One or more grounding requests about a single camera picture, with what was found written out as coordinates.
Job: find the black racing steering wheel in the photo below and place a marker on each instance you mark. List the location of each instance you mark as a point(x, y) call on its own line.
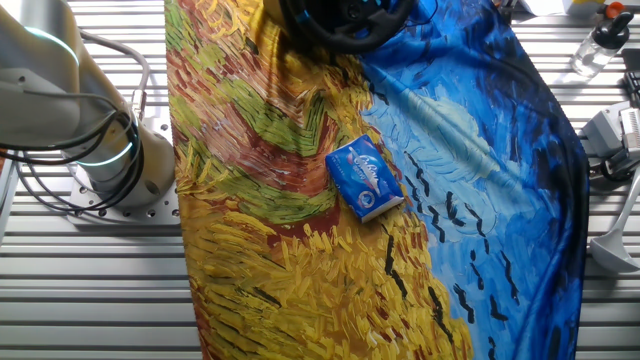
point(350, 42)

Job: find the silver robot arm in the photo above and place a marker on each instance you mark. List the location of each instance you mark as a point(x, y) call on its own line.
point(45, 90)

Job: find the blue tissue pack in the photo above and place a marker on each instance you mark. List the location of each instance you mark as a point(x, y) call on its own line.
point(364, 179)

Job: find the Van Gogh print cloth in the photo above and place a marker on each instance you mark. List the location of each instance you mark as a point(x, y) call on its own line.
point(325, 275)

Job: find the black pole clamp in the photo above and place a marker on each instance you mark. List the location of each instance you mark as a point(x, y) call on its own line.
point(505, 9)

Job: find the clear bottle black cap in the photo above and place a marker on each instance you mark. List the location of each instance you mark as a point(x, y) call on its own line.
point(597, 47)

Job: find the black keyboard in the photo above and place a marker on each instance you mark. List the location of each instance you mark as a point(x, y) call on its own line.
point(634, 87)

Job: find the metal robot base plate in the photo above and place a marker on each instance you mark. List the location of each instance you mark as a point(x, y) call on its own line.
point(150, 212)

